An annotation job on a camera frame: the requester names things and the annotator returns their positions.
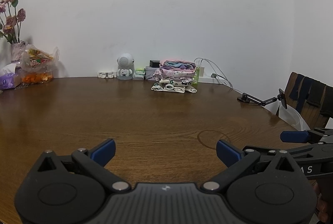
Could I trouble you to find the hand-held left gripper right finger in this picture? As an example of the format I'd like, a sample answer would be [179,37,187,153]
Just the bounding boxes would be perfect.
[201,139,304,192]

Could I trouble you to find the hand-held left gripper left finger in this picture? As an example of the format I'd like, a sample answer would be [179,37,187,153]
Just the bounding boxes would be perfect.
[37,138,132,192]

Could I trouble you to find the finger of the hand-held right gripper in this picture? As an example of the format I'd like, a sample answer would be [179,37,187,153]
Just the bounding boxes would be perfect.
[243,136,333,159]
[280,128,333,143]

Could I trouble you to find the white plastic bag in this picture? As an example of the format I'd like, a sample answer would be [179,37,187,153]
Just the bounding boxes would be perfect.
[275,102,310,131]

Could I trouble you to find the wooden chair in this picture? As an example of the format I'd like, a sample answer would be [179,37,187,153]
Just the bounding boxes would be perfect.
[279,71,333,133]

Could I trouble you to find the dark cloths on chair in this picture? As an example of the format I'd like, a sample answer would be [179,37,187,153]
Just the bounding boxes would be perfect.
[288,74,333,118]

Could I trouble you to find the white power strip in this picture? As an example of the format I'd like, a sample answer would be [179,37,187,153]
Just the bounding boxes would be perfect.
[198,75,224,84]

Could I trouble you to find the small green and white boxes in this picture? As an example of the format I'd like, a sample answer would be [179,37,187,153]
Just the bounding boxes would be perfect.
[134,67,146,81]

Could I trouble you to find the folded cream flower-print garment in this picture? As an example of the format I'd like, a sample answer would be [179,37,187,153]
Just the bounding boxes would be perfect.
[150,77,199,94]

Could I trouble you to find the small grey box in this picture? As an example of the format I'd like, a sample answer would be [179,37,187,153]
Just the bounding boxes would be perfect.
[145,66,158,81]

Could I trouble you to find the white robot figurine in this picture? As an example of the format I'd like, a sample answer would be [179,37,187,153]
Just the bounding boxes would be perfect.
[116,52,135,81]

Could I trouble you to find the folded pink floral garment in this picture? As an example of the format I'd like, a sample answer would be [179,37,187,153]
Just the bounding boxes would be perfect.
[153,68,196,79]

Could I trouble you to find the clear tub of orange fruit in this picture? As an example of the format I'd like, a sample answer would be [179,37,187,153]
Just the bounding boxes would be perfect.
[20,70,55,84]

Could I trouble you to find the clear bag of snack packets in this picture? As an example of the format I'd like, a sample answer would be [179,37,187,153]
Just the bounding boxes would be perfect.
[20,44,60,72]

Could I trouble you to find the purple tissue box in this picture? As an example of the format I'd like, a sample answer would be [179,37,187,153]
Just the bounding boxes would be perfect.
[0,63,23,91]

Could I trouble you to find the clear glass vase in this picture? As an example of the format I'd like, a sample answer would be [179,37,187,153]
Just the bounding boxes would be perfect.
[10,41,28,63]

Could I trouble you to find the dried rose bouquet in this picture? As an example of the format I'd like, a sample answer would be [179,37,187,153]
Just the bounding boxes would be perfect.
[0,0,27,45]

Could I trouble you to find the grey plug cable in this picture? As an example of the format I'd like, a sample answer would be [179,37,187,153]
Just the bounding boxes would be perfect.
[210,72,234,88]

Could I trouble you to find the white cable clip holder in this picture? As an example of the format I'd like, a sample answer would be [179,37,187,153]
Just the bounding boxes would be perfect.
[97,71,117,79]

